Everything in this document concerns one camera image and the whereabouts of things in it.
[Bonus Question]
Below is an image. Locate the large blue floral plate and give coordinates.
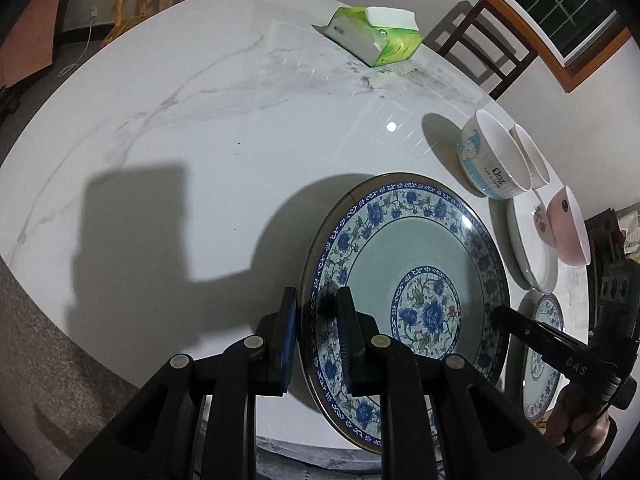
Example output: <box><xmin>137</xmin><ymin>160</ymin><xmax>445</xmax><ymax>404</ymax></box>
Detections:
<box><xmin>516</xmin><ymin>288</ymin><xmax>566</xmax><ymax>424</ymax></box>

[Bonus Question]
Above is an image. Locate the large pink bowl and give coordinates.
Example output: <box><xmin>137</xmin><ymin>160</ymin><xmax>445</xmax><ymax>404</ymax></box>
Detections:
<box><xmin>547</xmin><ymin>185</ymin><xmax>591</xmax><ymax>266</ymax></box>

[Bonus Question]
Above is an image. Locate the small blue floral plate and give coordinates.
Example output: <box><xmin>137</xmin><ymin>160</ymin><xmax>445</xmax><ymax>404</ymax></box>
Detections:
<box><xmin>299</xmin><ymin>172</ymin><xmax>510</xmax><ymax>453</ymax></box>

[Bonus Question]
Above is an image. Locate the white rose plate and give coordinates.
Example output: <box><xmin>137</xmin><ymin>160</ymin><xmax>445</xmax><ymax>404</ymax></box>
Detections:
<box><xmin>506</xmin><ymin>191</ymin><xmax>559</xmax><ymax>294</ymax></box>

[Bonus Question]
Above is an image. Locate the person's right hand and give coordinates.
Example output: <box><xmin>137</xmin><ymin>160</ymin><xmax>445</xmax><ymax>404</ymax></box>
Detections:
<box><xmin>544</xmin><ymin>385</ymin><xmax>612</xmax><ymax>458</ymax></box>

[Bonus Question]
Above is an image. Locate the dark chair at right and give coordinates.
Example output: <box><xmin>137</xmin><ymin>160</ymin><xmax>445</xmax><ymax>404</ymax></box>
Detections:
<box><xmin>585</xmin><ymin>208</ymin><xmax>639</xmax><ymax>315</ymax></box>

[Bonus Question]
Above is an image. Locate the white blue ribbed bowl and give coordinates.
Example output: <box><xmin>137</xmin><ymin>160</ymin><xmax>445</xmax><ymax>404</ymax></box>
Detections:
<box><xmin>457</xmin><ymin>110</ymin><xmax>532</xmax><ymax>200</ymax></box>

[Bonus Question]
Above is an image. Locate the green tissue box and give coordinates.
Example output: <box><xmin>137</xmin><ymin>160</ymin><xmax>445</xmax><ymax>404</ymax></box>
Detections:
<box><xmin>314</xmin><ymin>6</ymin><xmax>423</xmax><ymax>67</ymax></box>

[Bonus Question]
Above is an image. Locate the dark wooden chair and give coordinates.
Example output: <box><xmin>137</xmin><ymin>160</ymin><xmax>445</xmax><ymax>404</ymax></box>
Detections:
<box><xmin>436</xmin><ymin>0</ymin><xmax>538</xmax><ymax>101</ymax></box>

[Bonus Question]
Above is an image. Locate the brown framed window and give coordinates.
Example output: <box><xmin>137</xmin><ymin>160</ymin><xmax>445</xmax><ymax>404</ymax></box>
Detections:
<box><xmin>470</xmin><ymin>0</ymin><xmax>632</xmax><ymax>93</ymax></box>

